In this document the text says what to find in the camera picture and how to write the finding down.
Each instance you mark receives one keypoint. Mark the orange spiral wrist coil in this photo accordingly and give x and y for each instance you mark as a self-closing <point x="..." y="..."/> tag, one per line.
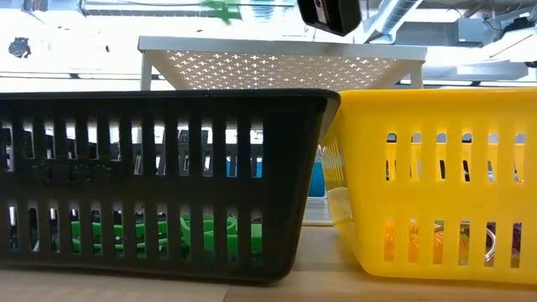
<point x="389" y="243"/>

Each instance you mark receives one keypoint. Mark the purple spiral wrist coil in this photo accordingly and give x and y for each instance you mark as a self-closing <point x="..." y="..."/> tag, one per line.
<point x="516" y="241"/>

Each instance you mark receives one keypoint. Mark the grey ceiling air unit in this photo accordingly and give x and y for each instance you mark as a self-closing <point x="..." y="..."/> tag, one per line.
<point x="440" y="32"/>

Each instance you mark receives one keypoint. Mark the yellow slotted plastic basket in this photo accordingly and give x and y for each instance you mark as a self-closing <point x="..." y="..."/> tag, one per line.
<point x="440" y="113"/>

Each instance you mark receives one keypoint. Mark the blue plastic bin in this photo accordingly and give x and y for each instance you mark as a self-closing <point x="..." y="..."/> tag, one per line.
<point x="317" y="180"/>

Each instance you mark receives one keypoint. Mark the black slotted plastic basket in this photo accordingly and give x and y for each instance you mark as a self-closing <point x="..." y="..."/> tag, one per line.
<point x="293" y="168"/>

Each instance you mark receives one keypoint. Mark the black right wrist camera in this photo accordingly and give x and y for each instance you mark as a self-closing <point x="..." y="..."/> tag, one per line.
<point x="335" y="14"/>

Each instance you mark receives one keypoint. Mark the silver ventilation duct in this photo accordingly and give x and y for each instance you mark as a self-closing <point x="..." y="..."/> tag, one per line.
<point x="392" y="17"/>

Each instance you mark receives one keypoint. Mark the white perforated metal shelf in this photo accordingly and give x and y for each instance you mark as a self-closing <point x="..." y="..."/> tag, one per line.
<point x="293" y="44"/>

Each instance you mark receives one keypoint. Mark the black ceiling fixture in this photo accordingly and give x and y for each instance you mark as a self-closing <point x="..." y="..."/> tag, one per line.
<point x="19" y="47"/>

